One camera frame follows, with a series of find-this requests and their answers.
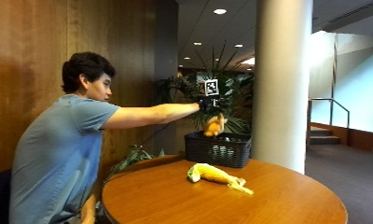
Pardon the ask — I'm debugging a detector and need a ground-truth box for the the person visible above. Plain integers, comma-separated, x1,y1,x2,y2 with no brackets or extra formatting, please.
10,51,232,224

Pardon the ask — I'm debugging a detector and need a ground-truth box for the metal stair handrail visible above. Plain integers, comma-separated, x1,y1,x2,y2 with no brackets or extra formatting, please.
306,97,351,147

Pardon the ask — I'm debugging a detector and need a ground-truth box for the white round pillar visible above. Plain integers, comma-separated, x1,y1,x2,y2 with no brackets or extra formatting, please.
250,0,314,175

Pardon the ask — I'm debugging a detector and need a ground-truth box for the orange toy fruit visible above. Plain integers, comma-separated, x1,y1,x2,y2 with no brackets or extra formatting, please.
202,113,228,138

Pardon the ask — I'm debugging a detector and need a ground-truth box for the white marker cube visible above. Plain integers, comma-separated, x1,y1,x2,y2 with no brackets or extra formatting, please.
202,78,220,97

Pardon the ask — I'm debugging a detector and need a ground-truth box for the yellow corn cob toy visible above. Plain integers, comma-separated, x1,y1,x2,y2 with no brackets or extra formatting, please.
186,162,254,196

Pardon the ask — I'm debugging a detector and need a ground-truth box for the black woven basket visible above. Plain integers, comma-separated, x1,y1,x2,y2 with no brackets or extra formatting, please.
182,131,252,169

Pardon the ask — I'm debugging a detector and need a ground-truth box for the large green potted plant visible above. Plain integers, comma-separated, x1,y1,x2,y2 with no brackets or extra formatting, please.
104,40,256,185

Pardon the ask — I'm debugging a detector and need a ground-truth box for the black glove cable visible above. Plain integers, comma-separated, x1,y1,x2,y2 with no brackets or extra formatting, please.
140,122,173,147

